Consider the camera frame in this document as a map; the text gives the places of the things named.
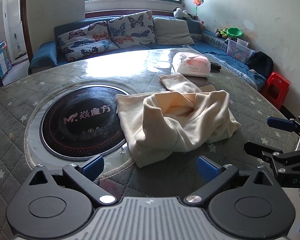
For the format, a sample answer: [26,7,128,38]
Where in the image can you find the cream sweater garment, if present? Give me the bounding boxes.
[116,73,240,168]

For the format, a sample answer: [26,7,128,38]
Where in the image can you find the red plastic stool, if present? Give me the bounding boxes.
[260,72,291,109]

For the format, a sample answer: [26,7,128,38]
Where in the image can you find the black round induction cooktop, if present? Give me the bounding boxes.
[40,84,128,161]

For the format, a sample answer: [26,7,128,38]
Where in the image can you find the grey quilted star tablecloth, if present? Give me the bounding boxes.
[0,48,299,239]

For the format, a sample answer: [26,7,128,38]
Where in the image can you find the black backpack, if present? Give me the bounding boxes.
[246,51,274,79]

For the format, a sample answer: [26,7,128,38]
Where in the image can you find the clear plastic storage box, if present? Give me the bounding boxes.
[226,38,255,63]

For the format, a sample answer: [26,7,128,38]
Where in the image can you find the green plastic bowl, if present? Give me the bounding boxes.
[226,28,244,40]

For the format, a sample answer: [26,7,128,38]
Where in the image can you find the pink white tissue pack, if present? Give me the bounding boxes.
[172,52,211,77]

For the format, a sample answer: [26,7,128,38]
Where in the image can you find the small stuffed toys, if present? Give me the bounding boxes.
[215,28,228,39]

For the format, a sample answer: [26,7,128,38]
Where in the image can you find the blue corner sofa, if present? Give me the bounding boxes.
[28,16,266,90]

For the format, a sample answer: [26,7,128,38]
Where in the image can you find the blue toy box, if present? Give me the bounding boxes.
[0,41,11,79]

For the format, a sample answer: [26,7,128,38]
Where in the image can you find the butterfly pillow lower left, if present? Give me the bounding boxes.
[57,21,119,62]

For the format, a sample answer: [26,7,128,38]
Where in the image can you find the plain beige cushion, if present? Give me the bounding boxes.
[153,17,195,45]

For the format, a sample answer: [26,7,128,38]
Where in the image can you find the colourful pinwheel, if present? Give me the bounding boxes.
[193,0,204,17]

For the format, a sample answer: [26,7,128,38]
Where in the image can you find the butterfly pillow upright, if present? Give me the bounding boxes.
[108,10,156,48]

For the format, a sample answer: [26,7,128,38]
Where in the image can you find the white plush toy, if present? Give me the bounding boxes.
[173,8,192,20]

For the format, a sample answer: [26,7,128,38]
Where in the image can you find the dark wooden door frame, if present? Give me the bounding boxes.
[19,0,34,62]

